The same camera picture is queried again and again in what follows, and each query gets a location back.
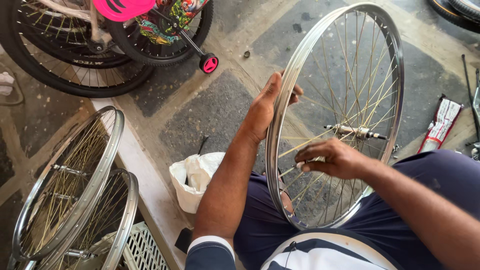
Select black metal bicycle part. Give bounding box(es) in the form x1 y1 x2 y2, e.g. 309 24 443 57
461 54 480 161

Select pink training wheel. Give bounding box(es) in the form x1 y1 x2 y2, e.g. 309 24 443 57
199 53 220 74

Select person's navy shorts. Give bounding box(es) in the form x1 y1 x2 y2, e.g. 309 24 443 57
233 149 480 270

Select white cloth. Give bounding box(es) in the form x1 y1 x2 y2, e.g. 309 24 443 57
0 72 16 96

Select white plastic crate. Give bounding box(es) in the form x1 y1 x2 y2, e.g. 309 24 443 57
90 221 170 270

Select white plastic bag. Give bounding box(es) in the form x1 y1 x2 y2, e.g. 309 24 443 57
169 152 226 214

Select red and white packet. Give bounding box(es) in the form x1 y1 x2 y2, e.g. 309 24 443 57
417 94 464 154

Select black flat object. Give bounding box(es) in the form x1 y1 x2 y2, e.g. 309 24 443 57
175 227 193 254

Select silver spoked bicycle wheel rim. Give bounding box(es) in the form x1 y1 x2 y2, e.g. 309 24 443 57
265 2 405 231

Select black bicycle wheel with tyre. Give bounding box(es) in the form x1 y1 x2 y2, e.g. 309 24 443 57
0 0 155 99

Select person's right hand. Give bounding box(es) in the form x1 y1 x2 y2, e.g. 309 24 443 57
295 137 370 180

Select large silver spoked wheel rim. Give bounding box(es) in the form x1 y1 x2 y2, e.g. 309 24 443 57
12 106 125 262

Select children's bicycle with pink parts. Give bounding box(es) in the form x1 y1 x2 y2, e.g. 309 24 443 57
22 0 220 74

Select person's left hand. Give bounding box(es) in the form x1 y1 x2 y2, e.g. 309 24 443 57
243 70 304 145

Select black bicycle tyre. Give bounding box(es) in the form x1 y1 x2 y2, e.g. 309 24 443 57
427 0 480 34

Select person's striped shirt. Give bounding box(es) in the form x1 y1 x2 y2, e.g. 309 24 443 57
185 229 404 270

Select small silver spoked wheel rim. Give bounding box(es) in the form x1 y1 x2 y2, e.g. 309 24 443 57
22 168 139 270

